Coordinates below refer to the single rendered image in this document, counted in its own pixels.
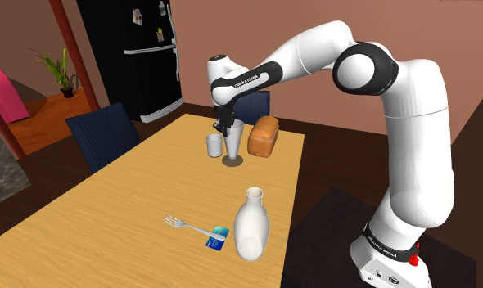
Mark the small white cup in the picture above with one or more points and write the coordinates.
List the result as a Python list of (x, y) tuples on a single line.
[(214, 145)]

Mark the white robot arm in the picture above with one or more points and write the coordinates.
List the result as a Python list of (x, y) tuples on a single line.
[(417, 151)]

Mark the white bottle vase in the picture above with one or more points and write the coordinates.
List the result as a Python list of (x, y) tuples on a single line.
[(251, 231)]

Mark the black refrigerator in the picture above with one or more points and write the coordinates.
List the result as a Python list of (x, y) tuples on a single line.
[(137, 60)]

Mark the dark robot stand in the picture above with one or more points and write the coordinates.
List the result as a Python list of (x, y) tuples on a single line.
[(325, 243)]

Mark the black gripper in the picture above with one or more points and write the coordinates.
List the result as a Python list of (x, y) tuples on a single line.
[(224, 116)]

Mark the blue card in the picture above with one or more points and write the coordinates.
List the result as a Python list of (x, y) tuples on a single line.
[(216, 243)]

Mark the silver fork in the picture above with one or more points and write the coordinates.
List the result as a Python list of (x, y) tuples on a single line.
[(185, 225)]

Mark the tall white tapered cup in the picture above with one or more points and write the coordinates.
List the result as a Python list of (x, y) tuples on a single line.
[(233, 143)]

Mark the brown bread loaf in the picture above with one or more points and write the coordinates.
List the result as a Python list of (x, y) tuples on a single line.
[(262, 137)]

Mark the light wooden table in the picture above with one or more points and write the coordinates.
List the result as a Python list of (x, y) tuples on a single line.
[(145, 199)]

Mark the dark blue chair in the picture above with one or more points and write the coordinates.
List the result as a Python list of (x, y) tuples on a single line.
[(104, 135), (252, 108)]

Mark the pink rounded cabinet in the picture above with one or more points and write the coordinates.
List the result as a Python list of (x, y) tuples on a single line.
[(4, 95)]

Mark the green potted plant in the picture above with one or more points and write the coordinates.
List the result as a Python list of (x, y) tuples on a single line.
[(60, 73)]

